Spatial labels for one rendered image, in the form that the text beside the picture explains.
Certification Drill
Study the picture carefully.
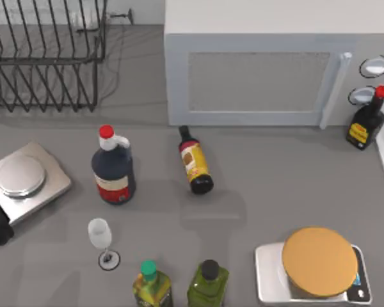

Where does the dark bottle yellow label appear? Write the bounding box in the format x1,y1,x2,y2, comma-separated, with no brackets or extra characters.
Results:
178,125,214,195

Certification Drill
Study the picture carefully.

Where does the large dark jug red cap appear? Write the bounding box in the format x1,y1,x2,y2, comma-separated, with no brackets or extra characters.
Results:
90,124,137,205

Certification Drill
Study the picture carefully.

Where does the clear wine glass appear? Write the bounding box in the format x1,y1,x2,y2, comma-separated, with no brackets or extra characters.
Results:
87,217,121,271

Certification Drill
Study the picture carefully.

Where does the pale microwave oven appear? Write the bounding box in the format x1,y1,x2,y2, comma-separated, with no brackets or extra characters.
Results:
164,0,384,130

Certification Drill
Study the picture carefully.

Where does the green bottle black cap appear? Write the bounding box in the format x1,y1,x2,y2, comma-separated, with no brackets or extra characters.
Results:
186,259,230,307

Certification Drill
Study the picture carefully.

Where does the silver kitchen scale orange plate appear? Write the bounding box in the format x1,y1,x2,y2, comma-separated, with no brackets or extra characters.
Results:
254,226,373,304

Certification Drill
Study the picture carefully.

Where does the silver kitchen scale round plate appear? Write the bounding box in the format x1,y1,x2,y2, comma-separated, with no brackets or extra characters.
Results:
0,141,72,227

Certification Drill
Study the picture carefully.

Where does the small dark bottle red cap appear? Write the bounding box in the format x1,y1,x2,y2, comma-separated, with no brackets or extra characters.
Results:
346,84,384,151

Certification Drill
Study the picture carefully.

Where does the microwave knob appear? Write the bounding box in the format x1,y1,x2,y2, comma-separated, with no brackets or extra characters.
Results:
348,85,377,106
359,54,384,79

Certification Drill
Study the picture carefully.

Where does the microwave door handle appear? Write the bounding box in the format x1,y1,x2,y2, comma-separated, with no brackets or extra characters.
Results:
319,52,353,130

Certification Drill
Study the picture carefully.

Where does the black wire dish rack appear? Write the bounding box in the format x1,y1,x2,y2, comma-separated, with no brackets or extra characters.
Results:
0,0,134,113

